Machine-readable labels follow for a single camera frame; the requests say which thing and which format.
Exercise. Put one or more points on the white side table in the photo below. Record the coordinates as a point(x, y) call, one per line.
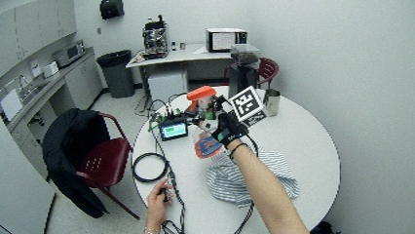
point(181, 57)

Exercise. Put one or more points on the metal cup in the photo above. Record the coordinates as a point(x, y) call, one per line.
point(271, 102)

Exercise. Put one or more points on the coffee grinder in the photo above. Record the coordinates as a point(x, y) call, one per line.
point(242, 70)

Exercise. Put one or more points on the black wall dispenser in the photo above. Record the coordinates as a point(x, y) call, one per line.
point(111, 8)

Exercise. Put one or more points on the black jacket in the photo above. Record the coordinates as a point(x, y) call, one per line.
point(69, 156)

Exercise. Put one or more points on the grey trash bin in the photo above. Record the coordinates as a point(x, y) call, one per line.
point(115, 74)

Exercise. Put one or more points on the small monitor with lit screen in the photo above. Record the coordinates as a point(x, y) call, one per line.
point(173, 130)

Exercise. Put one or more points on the black wrist band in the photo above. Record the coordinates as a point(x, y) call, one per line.
point(236, 148)

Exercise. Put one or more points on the electronics hub with green connectors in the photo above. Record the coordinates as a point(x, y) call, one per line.
point(169, 113)

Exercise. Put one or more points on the spray bottle with orange trigger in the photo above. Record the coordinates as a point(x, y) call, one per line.
point(206, 145)

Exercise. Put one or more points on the espresso machine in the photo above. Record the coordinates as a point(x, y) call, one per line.
point(155, 39)

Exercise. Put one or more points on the white marker cube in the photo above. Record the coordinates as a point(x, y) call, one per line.
point(246, 104)

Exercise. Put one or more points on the white microwave oven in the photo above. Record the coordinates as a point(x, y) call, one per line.
point(224, 39)

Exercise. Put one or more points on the white palm camera module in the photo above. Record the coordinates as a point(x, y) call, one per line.
point(208, 124)

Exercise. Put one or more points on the upper wall cabinets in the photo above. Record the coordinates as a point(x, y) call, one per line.
point(29, 26)

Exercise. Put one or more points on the striped grey-white cloth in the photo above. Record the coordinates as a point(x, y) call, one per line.
point(254, 178)

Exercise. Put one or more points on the small black clicker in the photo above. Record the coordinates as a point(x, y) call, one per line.
point(165, 192)

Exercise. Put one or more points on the dark red chair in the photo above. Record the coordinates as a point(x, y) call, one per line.
point(103, 162)
point(267, 70)

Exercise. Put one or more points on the counter with lower cabinets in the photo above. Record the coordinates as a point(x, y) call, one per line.
point(55, 91)

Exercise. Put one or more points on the white box under table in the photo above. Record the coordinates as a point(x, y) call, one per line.
point(167, 84)

